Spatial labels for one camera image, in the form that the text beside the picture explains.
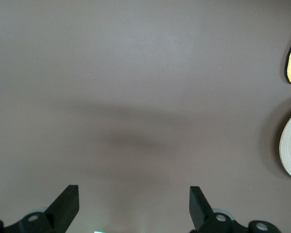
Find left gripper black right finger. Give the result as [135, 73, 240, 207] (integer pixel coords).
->
[189, 185, 281, 233]

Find brown table cover sheet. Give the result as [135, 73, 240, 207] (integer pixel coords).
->
[0, 0, 291, 233]

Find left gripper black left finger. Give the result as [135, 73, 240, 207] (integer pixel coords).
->
[0, 184, 80, 233]

